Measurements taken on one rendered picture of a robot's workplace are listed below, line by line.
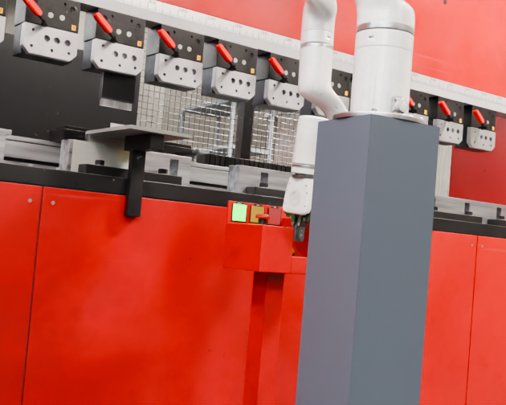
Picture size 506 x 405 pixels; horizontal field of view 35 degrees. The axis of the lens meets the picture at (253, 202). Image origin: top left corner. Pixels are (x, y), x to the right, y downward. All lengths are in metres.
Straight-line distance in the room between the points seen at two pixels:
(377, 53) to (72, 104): 1.42
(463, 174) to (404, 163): 2.50
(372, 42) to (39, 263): 0.99
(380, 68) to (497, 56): 1.81
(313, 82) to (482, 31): 1.34
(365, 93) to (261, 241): 0.56
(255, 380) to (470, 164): 2.21
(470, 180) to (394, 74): 2.45
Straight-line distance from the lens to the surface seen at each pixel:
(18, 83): 2.78
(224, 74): 2.50
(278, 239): 2.09
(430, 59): 3.13
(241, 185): 2.52
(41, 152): 2.50
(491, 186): 4.01
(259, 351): 2.16
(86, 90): 2.87
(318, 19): 2.22
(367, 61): 1.68
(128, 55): 2.33
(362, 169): 1.58
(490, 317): 3.23
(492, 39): 3.43
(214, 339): 2.36
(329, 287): 1.63
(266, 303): 2.14
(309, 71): 2.18
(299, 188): 2.15
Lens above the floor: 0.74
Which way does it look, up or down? 3 degrees up
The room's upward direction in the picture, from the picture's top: 5 degrees clockwise
